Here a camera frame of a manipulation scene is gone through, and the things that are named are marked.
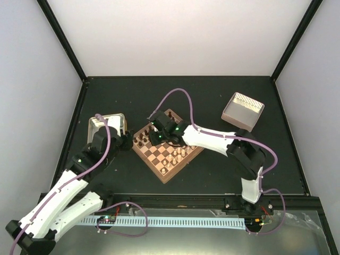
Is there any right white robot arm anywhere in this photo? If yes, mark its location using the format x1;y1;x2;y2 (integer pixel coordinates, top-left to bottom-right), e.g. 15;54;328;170
149;111;266;214

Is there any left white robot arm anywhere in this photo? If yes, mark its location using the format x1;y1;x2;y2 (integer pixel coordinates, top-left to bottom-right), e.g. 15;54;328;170
5;126;133;254

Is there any wooden chess board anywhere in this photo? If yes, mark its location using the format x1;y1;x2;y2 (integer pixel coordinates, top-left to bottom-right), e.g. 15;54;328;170
133;124;203;184

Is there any left circuit board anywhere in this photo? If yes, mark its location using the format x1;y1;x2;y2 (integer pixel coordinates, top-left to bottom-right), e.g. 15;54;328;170
97;216;116;224

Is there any circuit board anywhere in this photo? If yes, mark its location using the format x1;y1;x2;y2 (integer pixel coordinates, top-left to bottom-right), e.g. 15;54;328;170
97;216;116;224
245;218;273;226

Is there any right circuit board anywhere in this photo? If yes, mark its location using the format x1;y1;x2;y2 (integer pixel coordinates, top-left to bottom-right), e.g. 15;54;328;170
245;218;273;226

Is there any silver metal tray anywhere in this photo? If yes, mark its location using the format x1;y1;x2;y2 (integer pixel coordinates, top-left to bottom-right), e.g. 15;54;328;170
87;114;111;143

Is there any pink patterned metal tin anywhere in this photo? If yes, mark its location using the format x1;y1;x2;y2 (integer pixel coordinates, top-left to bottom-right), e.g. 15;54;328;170
221;92;265;132

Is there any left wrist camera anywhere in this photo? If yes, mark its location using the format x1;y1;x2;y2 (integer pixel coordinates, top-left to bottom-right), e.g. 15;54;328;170
105;113;127;136

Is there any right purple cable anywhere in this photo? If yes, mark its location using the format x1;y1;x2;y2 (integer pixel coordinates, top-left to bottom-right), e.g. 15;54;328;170
150;89;287;236

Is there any black mounting rail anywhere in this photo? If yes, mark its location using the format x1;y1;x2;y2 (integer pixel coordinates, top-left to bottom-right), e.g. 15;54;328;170
113;194;321;215

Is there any light blue slotted cable duct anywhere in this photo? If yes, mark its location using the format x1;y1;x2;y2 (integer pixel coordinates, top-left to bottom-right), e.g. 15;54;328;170
77;215;245;230

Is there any black frame post left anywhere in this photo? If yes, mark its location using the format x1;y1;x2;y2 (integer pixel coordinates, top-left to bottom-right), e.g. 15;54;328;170
37;0;87;82

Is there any black frame post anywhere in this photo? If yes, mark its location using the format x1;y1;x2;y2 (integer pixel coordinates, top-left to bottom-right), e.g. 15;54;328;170
271;0;323;82
37;0;87;82

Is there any black frame post right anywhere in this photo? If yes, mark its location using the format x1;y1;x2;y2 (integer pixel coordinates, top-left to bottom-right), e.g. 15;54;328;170
271;0;323;82

